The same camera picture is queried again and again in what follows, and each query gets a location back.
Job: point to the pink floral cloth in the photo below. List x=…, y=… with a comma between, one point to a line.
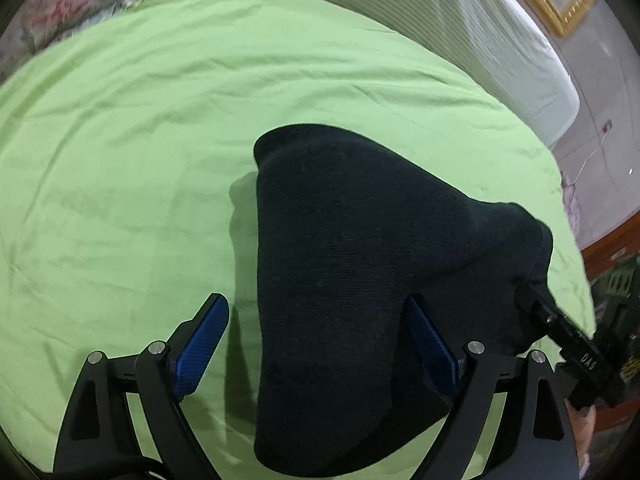
x=570, y=205

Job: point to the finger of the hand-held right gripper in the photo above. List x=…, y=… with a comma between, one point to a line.
x=550, y=317

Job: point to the green bed sheet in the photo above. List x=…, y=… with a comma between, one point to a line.
x=130, y=150

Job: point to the brown wooden furniture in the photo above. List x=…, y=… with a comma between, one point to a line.
x=612, y=245

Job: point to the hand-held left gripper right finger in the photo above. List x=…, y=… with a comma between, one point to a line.
x=437, y=355

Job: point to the white striped padded headboard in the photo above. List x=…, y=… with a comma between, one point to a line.
x=475, y=25

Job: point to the person's right hand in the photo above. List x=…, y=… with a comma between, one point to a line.
x=584, y=435

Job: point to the dark green object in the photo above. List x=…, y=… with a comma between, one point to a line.
x=620, y=300

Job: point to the black pants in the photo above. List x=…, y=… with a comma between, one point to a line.
x=360, y=270

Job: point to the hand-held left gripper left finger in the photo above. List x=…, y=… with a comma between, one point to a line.
x=197, y=355

